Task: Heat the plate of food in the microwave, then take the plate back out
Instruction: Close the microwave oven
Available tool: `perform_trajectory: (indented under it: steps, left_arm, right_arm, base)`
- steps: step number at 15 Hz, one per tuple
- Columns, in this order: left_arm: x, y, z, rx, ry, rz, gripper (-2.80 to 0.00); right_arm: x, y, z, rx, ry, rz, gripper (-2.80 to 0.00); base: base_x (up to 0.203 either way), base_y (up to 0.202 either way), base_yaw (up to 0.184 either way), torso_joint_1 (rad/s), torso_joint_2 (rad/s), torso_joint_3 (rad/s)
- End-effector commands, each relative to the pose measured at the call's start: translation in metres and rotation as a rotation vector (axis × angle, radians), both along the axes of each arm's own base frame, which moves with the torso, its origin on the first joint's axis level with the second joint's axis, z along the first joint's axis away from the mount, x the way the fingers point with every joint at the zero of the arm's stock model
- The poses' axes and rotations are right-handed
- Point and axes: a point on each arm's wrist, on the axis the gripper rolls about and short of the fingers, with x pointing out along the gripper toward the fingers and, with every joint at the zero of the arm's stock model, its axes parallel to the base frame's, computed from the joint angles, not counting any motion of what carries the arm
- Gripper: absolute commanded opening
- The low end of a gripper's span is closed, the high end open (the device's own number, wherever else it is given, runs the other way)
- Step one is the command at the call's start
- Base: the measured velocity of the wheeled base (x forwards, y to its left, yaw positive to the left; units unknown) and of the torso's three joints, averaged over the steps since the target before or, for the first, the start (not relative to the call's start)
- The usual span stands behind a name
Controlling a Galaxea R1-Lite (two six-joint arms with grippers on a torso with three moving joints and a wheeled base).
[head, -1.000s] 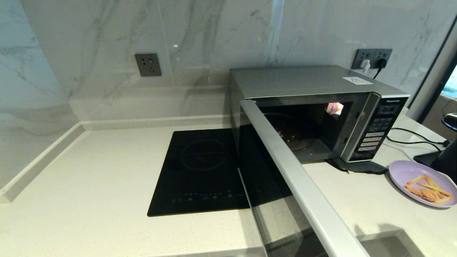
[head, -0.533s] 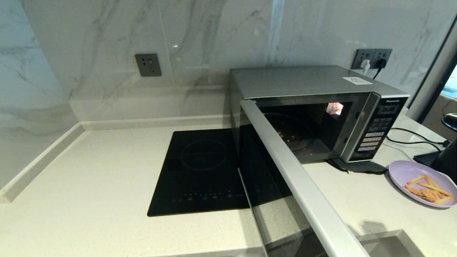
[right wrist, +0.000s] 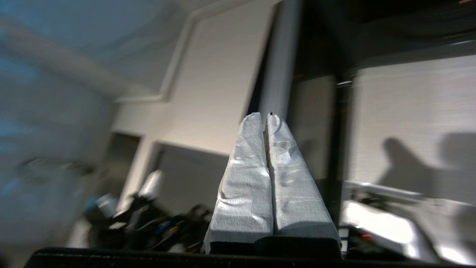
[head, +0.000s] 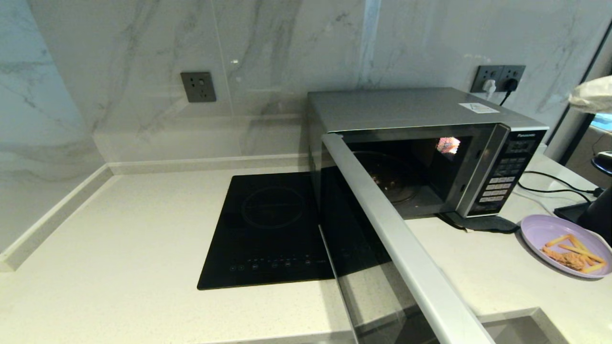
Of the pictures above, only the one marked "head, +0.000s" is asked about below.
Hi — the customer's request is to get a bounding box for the grey double wall socket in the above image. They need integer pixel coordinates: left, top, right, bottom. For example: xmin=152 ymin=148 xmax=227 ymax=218
xmin=470 ymin=65 xmax=526 ymax=93

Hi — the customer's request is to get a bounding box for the black power plug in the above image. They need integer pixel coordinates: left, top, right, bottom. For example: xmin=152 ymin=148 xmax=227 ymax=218
xmin=500 ymin=78 xmax=519 ymax=106

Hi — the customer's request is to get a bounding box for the black glass microwave door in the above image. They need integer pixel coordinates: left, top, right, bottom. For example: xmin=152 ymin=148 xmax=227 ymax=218
xmin=318 ymin=133 xmax=495 ymax=344

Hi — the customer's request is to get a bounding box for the black induction cooktop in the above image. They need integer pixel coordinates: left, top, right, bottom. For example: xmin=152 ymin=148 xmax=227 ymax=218
xmin=197 ymin=172 xmax=335 ymax=290

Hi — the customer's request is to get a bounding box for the fried chicken piece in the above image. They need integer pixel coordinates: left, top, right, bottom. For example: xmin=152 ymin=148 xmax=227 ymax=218
xmin=542 ymin=247 xmax=596 ymax=271

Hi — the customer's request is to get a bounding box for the grey single wall socket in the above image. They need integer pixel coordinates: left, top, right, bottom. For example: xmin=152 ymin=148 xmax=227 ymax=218
xmin=180 ymin=72 xmax=217 ymax=103

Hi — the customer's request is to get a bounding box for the black round stool seat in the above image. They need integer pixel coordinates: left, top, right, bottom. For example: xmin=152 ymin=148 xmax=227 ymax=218
xmin=592 ymin=151 xmax=612 ymax=175

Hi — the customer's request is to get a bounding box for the white sticker label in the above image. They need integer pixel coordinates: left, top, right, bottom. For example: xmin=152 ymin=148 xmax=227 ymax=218
xmin=459 ymin=102 xmax=500 ymax=114

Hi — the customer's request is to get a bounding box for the glass microwave turntable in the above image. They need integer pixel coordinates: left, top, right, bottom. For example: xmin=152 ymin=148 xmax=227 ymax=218
xmin=354 ymin=150 xmax=421 ymax=204

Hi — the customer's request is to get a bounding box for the thin black power cable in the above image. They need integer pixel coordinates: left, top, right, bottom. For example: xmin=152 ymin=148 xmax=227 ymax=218
xmin=518 ymin=171 xmax=604 ymax=202

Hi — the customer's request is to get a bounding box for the dark cloth pad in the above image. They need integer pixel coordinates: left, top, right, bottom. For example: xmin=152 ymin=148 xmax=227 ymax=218
xmin=440 ymin=214 xmax=521 ymax=234

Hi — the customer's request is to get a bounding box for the purple plastic plate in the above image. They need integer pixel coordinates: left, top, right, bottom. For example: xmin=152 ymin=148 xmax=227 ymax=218
xmin=520 ymin=214 xmax=612 ymax=279

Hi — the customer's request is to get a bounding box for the black appliance base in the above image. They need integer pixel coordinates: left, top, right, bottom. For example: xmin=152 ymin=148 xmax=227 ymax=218
xmin=555 ymin=184 xmax=612 ymax=247

